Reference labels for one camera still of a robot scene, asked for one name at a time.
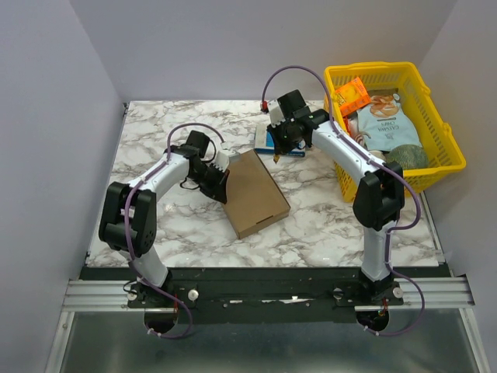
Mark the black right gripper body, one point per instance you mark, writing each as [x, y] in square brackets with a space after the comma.
[285, 141]

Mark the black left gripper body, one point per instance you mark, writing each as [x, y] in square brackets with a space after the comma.
[206, 178]

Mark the brown cardboard express box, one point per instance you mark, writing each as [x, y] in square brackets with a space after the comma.
[254, 200]

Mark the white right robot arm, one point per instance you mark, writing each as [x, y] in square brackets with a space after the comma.
[379, 196]

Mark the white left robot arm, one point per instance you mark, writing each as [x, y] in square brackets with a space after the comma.
[128, 222]

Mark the blue razor box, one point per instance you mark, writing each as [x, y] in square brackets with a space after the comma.
[263, 143]

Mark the orange snack box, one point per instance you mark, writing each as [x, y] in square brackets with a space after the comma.
[352, 96]

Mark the red white striped package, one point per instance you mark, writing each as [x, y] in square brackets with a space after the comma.
[355, 133]

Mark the light blue chips bag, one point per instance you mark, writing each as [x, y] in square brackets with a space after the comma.
[382, 123]

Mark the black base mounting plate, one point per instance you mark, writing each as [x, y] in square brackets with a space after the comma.
[266, 295]

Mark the yellow plastic basket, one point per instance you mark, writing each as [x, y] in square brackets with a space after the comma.
[444, 154]

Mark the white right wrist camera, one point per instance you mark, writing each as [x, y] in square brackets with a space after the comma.
[272, 108]

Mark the aluminium rail frame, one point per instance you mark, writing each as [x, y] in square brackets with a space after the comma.
[440, 334]

